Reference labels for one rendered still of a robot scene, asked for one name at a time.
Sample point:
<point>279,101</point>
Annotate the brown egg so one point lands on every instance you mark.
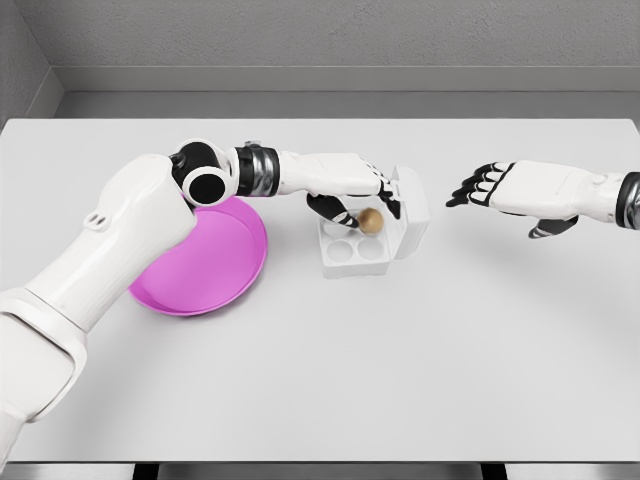
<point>370,221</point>

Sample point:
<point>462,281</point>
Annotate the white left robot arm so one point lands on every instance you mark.
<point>125,235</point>

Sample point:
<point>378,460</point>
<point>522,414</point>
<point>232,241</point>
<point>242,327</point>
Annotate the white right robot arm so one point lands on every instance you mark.
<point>610,195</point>

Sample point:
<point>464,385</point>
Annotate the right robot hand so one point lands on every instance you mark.
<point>530,190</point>

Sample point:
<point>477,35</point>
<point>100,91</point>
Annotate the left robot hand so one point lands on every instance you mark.
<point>345,176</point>

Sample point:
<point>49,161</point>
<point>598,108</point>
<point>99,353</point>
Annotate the pink round plate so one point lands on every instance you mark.
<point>215,260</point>

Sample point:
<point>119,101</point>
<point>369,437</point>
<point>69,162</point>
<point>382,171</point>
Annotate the white egg box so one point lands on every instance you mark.
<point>380,235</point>

